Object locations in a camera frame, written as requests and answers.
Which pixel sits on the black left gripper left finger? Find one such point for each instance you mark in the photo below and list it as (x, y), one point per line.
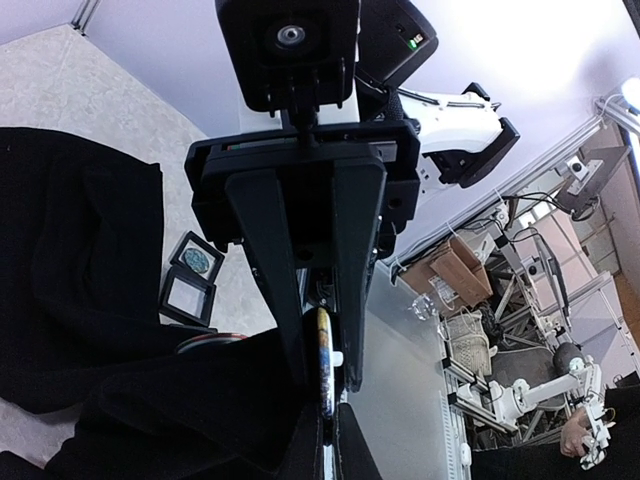
(303, 459)

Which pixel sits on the yellow blue round brooch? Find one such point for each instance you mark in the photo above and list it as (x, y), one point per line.
(329, 360)

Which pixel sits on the green round brooch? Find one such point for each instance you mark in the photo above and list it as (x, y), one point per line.
(196, 260)

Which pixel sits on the right aluminium corner post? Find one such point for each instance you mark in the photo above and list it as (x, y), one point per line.
(84, 15)

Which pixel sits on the black square frame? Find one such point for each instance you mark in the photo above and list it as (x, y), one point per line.
(216, 258)
(185, 299)

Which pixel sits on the red round brooch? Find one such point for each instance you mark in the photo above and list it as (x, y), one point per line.
(208, 339)

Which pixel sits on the black garment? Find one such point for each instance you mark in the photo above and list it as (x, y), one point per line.
(82, 229)

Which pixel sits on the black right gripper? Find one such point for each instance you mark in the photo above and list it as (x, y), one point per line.
(258, 204)

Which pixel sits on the middle black square frame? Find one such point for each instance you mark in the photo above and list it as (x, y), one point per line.
(185, 299)

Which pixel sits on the right black square frame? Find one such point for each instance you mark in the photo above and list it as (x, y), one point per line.
(216, 258)

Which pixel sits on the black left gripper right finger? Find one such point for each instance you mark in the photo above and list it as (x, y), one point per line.
(354, 460)

